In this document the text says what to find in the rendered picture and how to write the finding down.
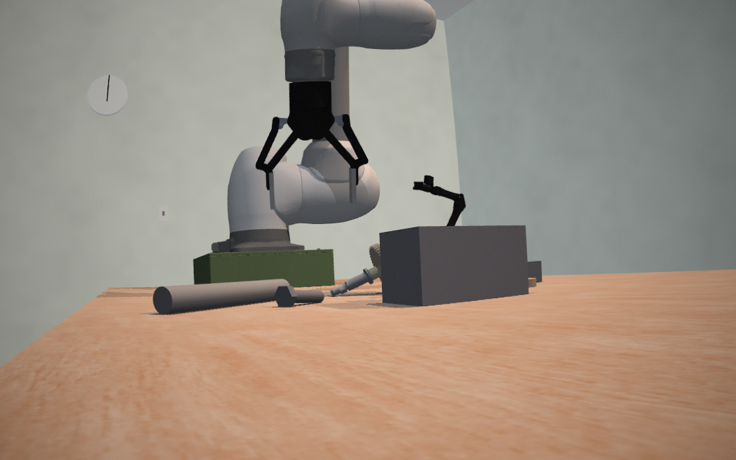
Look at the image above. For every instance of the tan gear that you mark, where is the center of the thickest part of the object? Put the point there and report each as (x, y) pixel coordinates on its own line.
(367, 275)

